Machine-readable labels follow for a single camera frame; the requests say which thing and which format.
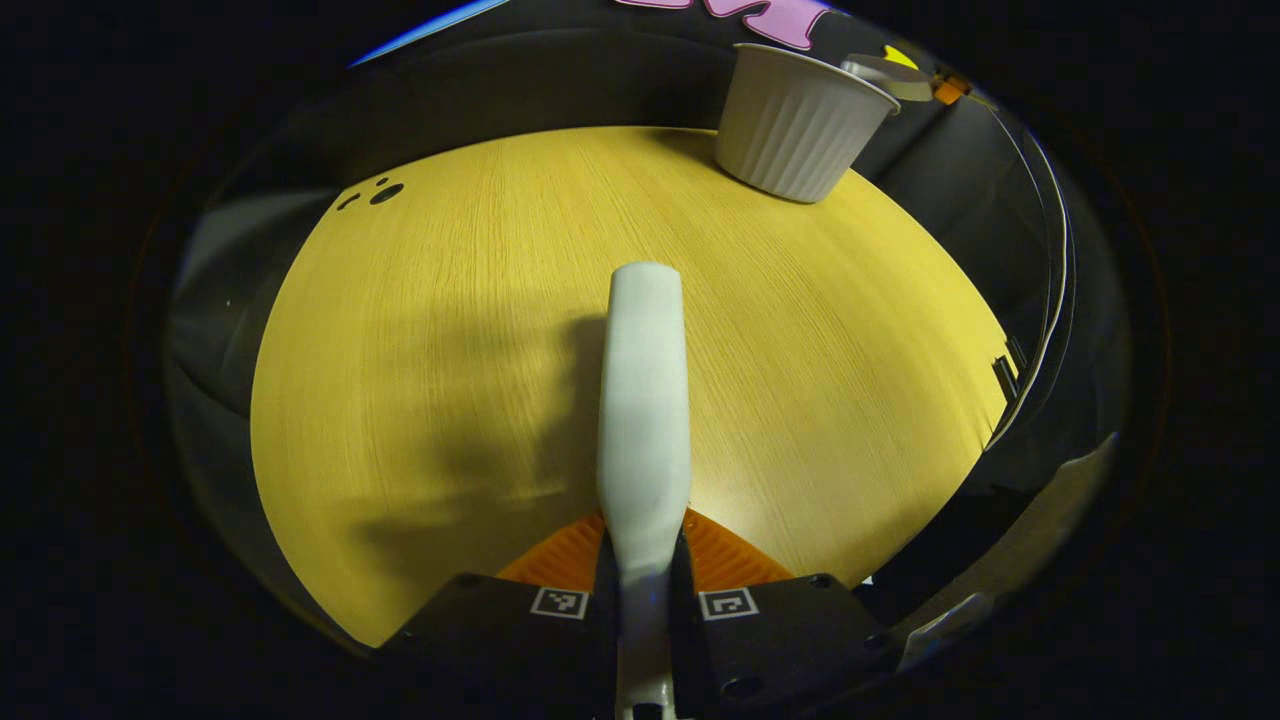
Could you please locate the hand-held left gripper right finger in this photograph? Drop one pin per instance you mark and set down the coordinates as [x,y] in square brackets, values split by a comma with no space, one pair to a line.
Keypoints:
[790,640]

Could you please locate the white ribbed garbage bin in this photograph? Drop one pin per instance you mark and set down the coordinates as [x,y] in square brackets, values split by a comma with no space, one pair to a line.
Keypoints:
[800,130]

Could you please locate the grey dustpan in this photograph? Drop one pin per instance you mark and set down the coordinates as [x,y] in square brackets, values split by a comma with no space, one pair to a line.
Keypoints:
[890,78]

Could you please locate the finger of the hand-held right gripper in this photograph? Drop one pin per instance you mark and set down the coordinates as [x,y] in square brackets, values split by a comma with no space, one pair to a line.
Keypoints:
[951,88]

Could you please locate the small grey broom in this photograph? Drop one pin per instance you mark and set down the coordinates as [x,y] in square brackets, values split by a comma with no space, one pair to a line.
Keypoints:
[645,400]

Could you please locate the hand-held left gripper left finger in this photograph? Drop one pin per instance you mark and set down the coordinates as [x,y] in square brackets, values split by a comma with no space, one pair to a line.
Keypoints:
[520,640]

